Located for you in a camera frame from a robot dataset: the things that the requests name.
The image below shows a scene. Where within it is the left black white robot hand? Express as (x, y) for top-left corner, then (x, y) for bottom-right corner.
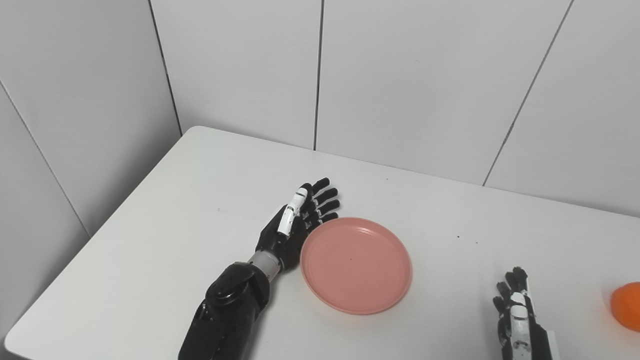
(254, 177), (342, 274)

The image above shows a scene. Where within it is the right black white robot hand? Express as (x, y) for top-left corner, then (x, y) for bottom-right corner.
(492, 266), (562, 360)

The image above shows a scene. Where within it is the pink round plate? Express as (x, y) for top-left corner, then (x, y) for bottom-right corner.
(300, 216), (413, 316)

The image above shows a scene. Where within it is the orange fruit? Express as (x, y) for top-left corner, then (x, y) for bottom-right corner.
(610, 281), (640, 333)

